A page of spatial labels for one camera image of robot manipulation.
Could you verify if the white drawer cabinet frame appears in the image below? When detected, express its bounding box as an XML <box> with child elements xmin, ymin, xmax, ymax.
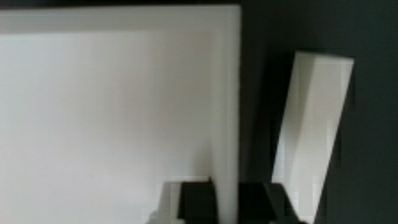
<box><xmin>0</xmin><ymin>5</ymin><xmax>240</xmax><ymax>224</ymax></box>

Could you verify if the white right fence rail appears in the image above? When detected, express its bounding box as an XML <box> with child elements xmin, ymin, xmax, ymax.
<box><xmin>272</xmin><ymin>52</ymin><xmax>354</xmax><ymax>224</ymax></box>

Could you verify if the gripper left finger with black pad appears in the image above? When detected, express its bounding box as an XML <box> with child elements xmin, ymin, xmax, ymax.
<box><xmin>178</xmin><ymin>182</ymin><xmax>219</xmax><ymax>224</ymax></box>

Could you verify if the gripper metal right finger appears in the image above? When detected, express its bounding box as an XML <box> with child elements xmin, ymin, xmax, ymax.
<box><xmin>238</xmin><ymin>183</ymin><xmax>308</xmax><ymax>224</ymax></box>

